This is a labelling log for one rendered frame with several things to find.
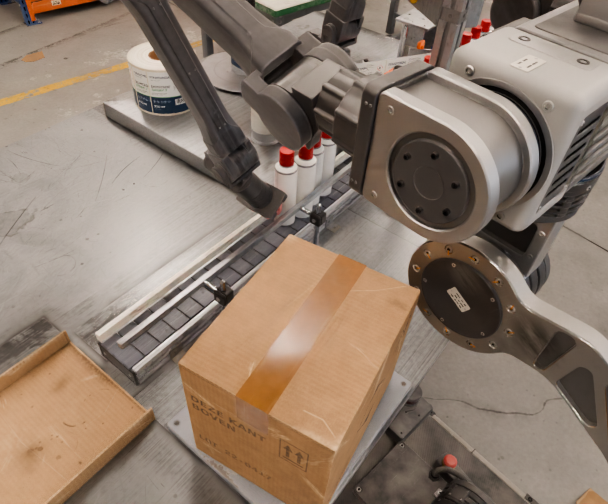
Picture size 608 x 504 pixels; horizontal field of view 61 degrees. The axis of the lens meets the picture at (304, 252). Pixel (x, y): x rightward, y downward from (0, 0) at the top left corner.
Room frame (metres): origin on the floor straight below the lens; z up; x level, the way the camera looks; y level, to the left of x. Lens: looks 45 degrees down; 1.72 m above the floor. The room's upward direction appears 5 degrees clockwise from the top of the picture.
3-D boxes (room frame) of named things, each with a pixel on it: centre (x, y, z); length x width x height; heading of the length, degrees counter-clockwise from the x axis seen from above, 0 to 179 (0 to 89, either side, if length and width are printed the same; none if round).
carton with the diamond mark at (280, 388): (0.45, -0.02, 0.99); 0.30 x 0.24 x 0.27; 154
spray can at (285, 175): (0.93, 0.05, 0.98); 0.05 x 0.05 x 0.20
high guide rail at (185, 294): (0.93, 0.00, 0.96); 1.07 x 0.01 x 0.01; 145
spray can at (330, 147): (1.06, -0.03, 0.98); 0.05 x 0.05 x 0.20
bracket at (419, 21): (1.60, -0.30, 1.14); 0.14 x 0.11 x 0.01; 145
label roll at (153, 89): (1.46, 0.47, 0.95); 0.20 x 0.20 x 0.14
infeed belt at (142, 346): (1.19, -0.13, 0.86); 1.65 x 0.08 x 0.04; 145
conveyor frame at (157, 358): (1.19, -0.13, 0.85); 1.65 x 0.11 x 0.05; 145
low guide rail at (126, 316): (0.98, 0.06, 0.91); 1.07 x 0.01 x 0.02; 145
